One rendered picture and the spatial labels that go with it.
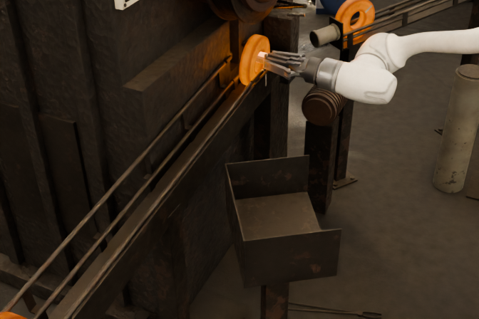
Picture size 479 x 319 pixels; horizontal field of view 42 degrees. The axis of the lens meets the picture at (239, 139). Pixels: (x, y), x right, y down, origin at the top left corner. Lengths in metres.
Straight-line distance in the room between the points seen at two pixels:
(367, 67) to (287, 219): 0.50
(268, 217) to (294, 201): 0.08
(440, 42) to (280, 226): 0.64
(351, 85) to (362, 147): 1.11
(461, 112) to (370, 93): 0.75
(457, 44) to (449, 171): 0.99
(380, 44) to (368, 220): 0.83
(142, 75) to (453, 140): 1.35
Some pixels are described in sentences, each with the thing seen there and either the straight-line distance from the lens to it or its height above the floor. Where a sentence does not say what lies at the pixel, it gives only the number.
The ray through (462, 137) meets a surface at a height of 0.27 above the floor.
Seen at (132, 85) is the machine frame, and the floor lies 0.87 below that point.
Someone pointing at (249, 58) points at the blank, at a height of 0.78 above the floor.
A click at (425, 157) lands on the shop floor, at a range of 2.79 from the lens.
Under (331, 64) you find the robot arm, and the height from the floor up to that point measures 0.79.
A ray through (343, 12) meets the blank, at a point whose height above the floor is 0.75.
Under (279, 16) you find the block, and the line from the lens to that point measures 2.00.
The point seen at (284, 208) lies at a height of 0.60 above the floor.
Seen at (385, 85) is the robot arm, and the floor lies 0.77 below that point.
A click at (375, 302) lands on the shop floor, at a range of 2.13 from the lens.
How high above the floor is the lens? 1.59
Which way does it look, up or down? 34 degrees down
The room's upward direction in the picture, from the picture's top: 1 degrees counter-clockwise
